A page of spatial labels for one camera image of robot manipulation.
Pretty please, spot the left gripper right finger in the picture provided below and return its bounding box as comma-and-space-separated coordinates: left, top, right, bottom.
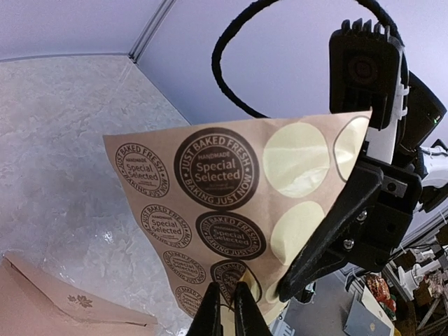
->
234, 281, 272, 336

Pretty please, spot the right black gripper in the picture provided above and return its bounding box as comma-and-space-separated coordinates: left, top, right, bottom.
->
276, 157, 422, 302

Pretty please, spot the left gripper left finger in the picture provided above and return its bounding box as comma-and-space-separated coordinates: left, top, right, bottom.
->
188, 282, 223, 336

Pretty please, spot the round sticker seal sheet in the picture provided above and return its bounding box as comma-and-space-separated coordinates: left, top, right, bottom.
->
104, 111, 371, 335

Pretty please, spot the brown kraft envelope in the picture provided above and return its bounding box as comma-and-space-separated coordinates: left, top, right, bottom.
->
1, 252, 158, 336

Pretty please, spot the red snack bag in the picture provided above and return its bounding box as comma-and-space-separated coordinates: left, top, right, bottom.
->
365, 274, 391, 305

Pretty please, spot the grey blue box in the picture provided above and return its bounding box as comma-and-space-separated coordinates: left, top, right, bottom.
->
343, 299, 393, 336

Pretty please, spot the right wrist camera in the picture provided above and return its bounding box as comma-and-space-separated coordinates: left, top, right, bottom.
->
329, 18, 408, 130

